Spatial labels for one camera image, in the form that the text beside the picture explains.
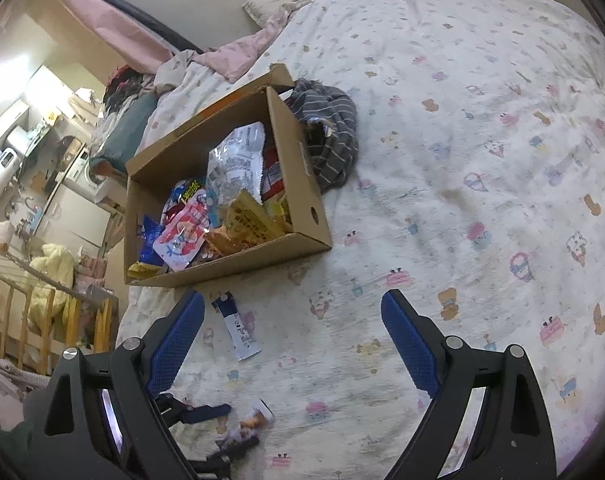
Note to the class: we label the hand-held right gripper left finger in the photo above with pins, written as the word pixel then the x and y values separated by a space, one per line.
pixel 177 345

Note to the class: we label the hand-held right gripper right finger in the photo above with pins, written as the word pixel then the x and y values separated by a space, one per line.
pixel 412 345

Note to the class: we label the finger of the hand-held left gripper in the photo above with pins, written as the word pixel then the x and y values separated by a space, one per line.
pixel 232 450
pixel 207 411

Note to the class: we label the small colourful snack packet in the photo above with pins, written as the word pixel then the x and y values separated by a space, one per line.
pixel 252 420

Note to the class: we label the blue white stick packet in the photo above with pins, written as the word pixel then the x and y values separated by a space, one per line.
pixel 237 332

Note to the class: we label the blue bear snack packet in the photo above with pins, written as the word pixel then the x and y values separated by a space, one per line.
pixel 150 240

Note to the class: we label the pink white snack packet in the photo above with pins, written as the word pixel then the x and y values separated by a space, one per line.
pixel 182 235

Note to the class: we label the orange snack packet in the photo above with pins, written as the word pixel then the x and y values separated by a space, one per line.
pixel 225 245

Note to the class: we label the yellow snack packet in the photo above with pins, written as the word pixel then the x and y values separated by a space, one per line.
pixel 250 220

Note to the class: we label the green flag snack packet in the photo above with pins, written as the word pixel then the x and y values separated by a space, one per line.
pixel 180 192

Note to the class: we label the white chips bag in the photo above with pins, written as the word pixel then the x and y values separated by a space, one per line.
pixel 237 160

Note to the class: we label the red meat snack packet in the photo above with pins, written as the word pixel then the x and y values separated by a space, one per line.
pixel 272 170

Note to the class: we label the brown cardboard box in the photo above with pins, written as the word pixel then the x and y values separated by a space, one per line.
pixel 302 170

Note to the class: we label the yellow plush blanket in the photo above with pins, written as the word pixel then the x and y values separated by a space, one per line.
pixel 50 280

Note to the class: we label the yellow wooden rack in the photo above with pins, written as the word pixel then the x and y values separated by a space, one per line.
pixel 32 340

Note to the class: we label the metal pole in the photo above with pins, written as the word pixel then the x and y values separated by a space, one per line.
pixel 47 275

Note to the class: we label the white kitchen cabinet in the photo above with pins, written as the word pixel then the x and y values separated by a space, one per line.
pixel 77 220

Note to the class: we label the white washing machine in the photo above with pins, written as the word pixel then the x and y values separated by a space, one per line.
pixel 90 175

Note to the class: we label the grey striped cloth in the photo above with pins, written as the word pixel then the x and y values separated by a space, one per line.
pixel 327 130

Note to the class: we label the white water heater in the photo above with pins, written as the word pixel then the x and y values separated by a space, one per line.
pixel 0 175

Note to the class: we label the pile of dark clothes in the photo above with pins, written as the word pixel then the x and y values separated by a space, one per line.
pixel 125 85

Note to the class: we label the pink blanket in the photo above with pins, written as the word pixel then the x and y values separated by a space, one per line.
pixel 242 55

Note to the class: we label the pink curtain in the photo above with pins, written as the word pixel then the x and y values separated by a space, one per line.
pixel 112 15

